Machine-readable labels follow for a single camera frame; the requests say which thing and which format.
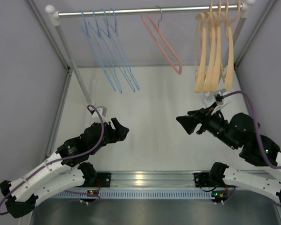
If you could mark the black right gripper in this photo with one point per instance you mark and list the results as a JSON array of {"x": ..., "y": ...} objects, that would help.
[{"x": 203, "y": 116}]

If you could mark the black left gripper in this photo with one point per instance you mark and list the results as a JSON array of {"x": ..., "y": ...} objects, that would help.
[{"x": 120, "y": 133}]

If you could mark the beige plastic hanger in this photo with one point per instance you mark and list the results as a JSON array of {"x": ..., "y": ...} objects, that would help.
[
  {"x": 200, "y": 48},
  {"x": 218, "y": 60},
  {"x": 213, "y": 21},
  {"x": 227, "y": 73}
]

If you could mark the blue wire hanger two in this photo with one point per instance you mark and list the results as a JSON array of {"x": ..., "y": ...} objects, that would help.
[{"x": 97, "y": 35}]

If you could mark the blue wire hanger one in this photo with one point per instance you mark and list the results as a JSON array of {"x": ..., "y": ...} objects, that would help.
[{"x": 87, "y": 33}]

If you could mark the blue wire hanger four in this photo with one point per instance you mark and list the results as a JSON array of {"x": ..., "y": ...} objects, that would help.
[{"x": 120, "y": 50}]

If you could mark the blue wire hanger three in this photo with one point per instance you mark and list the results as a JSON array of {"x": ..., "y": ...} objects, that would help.
[{"x": 117, "y": 59}]

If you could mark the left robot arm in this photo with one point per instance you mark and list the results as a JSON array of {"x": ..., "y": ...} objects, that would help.
[{"x": 66, "y": 168}]

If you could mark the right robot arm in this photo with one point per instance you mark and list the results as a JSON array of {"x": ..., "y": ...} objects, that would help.
[{"x": 239, "y": 133}]

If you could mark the white right rack foot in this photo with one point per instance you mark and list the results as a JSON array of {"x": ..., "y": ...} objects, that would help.
[{"x": 209, "y": 98}]

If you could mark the silver horizontal rack rod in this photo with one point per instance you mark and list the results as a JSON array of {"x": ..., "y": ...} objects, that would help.
[{"x": 136, "y": 11}]

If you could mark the white right rack pole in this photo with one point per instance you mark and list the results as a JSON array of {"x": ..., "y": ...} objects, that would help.
[{"x": 246, "y": 6}]

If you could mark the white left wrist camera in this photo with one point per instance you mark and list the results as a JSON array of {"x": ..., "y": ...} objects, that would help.
[{"x": 102, "y": 110}]

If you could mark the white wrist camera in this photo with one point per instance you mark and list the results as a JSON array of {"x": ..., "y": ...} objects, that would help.
[
  {"x": 221, "y": 102},
  {"x": 102, "y": 110}
]

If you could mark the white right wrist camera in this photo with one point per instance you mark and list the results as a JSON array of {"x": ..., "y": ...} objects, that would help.
[{"x": 221, "y": 102}]

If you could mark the aluminium front rail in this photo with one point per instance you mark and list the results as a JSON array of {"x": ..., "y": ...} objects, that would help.
[{"x": 179, "y": 179}]

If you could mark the white slotted cable duct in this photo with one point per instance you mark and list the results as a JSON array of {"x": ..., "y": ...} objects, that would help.
[{"x": 182, "y": 194}]

